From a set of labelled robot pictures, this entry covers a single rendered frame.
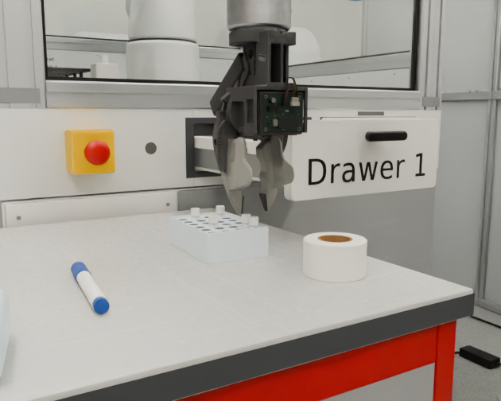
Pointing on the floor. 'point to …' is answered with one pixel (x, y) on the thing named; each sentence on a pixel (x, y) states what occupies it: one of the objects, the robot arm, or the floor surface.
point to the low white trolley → (211, 321)
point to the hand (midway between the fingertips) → (250, 200)
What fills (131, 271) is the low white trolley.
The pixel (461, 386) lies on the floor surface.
